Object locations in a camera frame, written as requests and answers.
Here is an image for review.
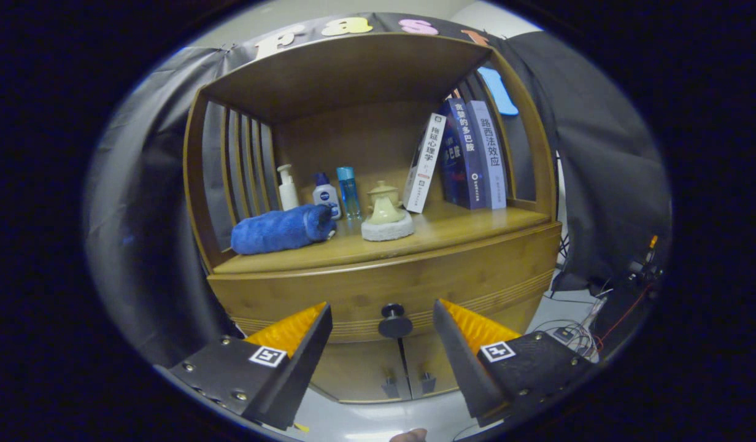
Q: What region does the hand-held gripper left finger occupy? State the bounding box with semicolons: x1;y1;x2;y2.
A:
154;302;333;433

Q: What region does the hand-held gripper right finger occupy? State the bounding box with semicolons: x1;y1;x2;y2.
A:
432;300;593;428

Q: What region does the black drawer knob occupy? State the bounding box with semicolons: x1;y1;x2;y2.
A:
378;303;414;339

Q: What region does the wooden drawer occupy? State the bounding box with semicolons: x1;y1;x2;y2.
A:
207;222;563;344

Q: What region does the wooden cabinet door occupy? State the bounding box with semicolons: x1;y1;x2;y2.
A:
403;331;471;400
310;338;412;404

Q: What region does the wooden countertop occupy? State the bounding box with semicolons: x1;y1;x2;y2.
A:
212;201;552;275

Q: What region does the wooden cabinet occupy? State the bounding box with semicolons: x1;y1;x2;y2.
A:
183;32;563;405

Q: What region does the blue folded towel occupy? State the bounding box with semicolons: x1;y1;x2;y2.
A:
231;204;337;255

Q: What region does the white bottle with blue cap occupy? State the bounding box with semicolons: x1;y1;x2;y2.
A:
312;173;342;220

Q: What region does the white pump bottle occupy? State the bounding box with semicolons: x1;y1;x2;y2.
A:
277;164;299;211

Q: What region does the clear blue bottle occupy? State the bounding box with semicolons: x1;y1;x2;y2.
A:
336;166;362;220

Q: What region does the white book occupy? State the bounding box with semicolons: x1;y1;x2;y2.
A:
403;113;447;214

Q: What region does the dark blue book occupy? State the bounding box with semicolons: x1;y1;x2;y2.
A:
438;98;489;210

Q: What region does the pale lavender book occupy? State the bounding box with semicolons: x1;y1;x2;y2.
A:
466;100;508;211

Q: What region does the tangle of thin cables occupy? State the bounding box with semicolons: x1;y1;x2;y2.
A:
528;289;612;363

